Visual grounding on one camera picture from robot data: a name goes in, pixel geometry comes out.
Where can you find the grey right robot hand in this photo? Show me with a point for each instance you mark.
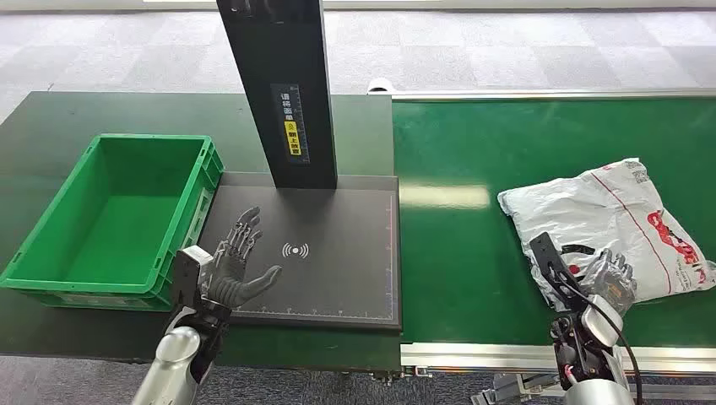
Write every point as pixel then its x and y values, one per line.
pixel 612 282

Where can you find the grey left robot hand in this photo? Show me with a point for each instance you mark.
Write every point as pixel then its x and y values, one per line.
pixel 232 277

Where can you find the white plastic mailer package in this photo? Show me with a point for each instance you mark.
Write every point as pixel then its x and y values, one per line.
pixel 604 218

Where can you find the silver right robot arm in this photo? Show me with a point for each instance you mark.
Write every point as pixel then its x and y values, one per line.
pixel 601 327

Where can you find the black inbound scanner machine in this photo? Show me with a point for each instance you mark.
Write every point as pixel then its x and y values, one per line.
pixel 335 251

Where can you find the green conveyor belt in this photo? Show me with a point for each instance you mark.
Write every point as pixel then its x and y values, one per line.
pixel 458 251

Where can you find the green plastic crate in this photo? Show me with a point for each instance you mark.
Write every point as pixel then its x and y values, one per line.
pixel 117 223

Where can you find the yellow black label sticker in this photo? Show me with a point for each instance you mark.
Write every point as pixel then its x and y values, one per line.
pixel 293 137

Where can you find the dark table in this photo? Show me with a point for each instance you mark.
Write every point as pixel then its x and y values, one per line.
pixel 56 117

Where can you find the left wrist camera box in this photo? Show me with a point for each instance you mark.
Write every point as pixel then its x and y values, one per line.
pixel 187 274

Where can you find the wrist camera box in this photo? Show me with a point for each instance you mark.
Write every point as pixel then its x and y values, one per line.
pixel 187 274
pixel 548 257

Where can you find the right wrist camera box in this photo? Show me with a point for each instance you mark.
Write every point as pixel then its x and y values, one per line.
pixel 548 257

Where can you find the aluminium conveyor frame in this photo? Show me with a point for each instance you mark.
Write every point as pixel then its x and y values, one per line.
pixel 481 358

